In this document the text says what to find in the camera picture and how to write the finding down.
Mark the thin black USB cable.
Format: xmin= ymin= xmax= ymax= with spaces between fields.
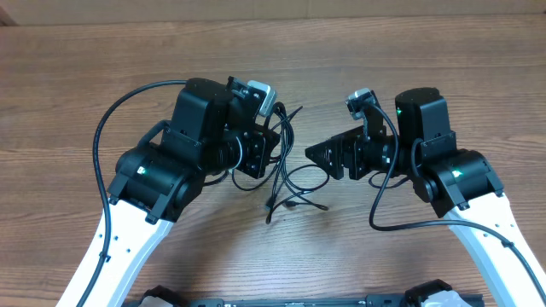
xmin=281 ymin=164 xmax=331 ymax=211

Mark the thick black USB cable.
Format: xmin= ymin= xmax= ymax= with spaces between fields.
xmin=263 ymin=101 xmax=305 ymax=225

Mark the braided cable silver plug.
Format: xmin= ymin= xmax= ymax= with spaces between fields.
xmin=230 ymin=162 xmax=279 ymax=192

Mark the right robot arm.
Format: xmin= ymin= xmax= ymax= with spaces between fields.
xmin=305 ymin=87 xmax=545 ymax=306

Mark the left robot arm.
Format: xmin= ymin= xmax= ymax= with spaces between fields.
xmin=58 ymin=77 xmax=280 ymax=306

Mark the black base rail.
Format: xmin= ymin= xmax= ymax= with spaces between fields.
xmin=122 ymin=280 xmax=485 ymax=307

